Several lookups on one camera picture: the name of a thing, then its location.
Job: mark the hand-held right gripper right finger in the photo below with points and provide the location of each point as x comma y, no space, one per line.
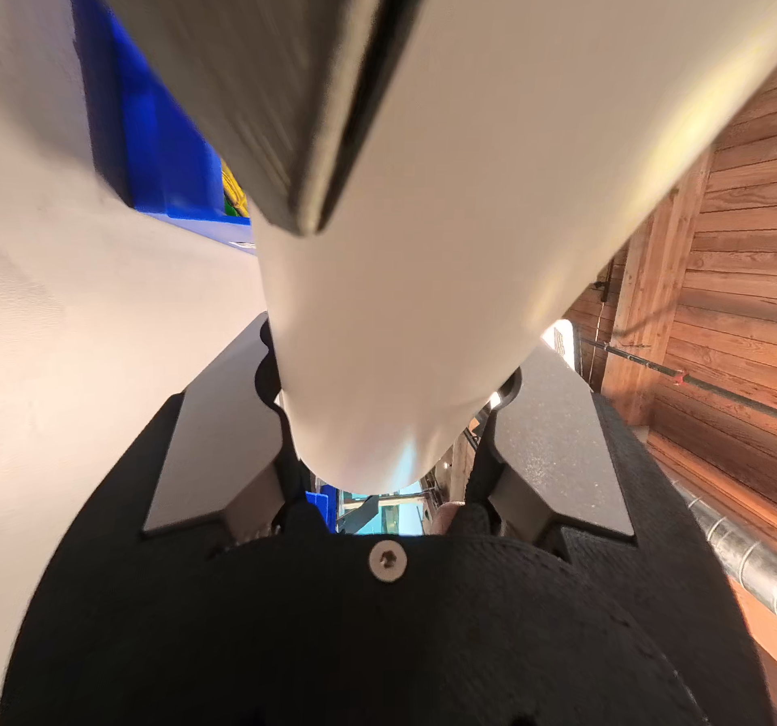
553,459

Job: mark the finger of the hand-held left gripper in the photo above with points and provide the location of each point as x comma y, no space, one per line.
243,46

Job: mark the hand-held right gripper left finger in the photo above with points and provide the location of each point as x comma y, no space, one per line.
219,447

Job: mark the white squeeze bottle black cap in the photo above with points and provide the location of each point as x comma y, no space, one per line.
486,252

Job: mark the blue plastic bin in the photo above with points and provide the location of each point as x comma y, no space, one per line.
152,143

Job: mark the metal ceiling pipe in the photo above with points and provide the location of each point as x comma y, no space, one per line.
680,374

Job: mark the silver ceiling duct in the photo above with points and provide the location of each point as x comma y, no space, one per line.
735,550

